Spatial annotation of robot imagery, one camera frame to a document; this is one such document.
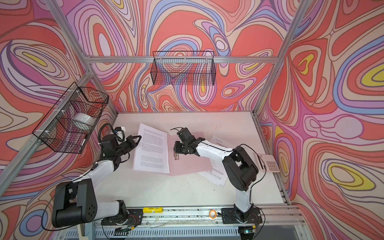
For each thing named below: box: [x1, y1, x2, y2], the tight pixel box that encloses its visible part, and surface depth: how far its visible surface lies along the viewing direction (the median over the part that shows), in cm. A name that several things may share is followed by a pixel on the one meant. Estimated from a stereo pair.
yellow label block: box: [142, 207, 164, 213], surface depth 76 cm
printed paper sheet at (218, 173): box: [198, 158, 228, 187], surface depth 90 cm
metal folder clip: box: [174, 152, 180, 161], surface depth 98 cm
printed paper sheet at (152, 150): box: [133, 123, 170, 174], surface depth 90 cm
